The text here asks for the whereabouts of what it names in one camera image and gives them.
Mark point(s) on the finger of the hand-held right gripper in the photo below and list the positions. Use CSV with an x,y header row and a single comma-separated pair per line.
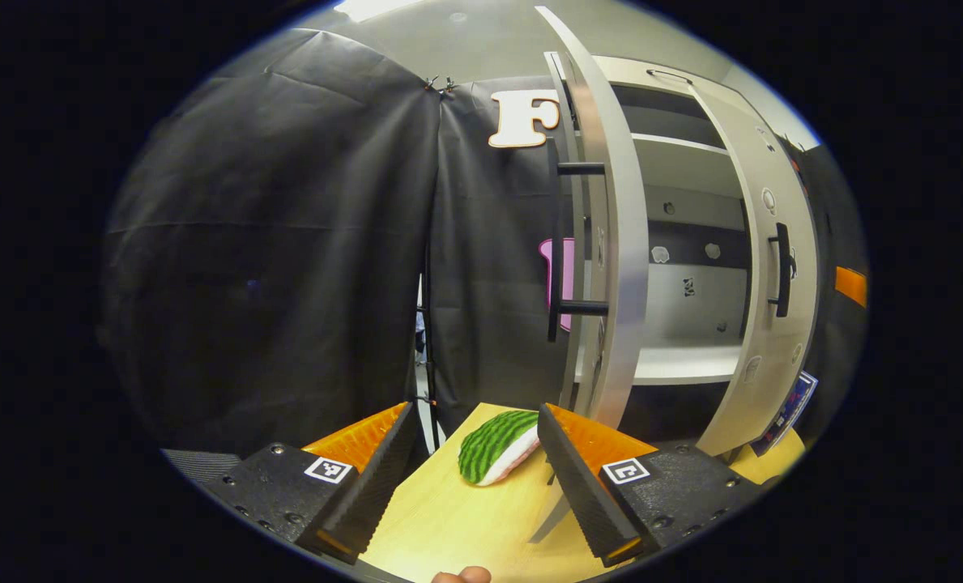
x,y
850,285

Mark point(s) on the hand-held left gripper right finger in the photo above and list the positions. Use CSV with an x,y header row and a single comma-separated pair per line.
x,y
578,494

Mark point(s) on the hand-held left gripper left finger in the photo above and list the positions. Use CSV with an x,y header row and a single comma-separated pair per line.
x,y
376,494

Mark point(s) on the white cabinet door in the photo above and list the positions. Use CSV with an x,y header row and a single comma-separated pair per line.
x,y
777,348
623,243

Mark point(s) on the white and grey cabinet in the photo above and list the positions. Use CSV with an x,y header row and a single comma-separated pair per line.
x,y
683,364

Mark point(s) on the white cabinet top panel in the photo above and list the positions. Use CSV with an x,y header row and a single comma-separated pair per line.
x,y
635,69

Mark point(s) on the watermelon slice toy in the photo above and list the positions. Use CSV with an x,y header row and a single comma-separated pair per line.
x,y
489,445

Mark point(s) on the blue printed packet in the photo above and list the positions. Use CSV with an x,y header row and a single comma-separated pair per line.
x,y
789,409

